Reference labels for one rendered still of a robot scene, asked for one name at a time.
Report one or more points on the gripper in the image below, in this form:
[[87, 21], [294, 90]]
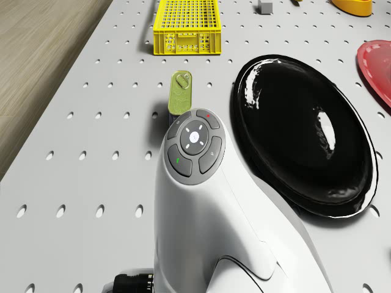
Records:
[[134, 284]]

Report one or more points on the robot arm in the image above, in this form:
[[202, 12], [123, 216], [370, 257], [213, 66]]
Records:
[[189, 213]]

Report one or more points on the flat-sided can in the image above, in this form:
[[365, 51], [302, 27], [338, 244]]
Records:
[[180, 97]]

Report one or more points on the black plate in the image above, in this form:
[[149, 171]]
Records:
[[290, 137]]

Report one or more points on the yellow basket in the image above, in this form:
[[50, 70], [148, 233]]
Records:
[[186, 33]]

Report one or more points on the grey cube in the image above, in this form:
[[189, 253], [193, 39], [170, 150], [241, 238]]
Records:
[[265, 6]]

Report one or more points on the red plate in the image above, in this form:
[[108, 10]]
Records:
[[378, 70]]

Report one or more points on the yellow bowl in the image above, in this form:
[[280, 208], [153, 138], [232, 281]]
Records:
[[354, 7]]

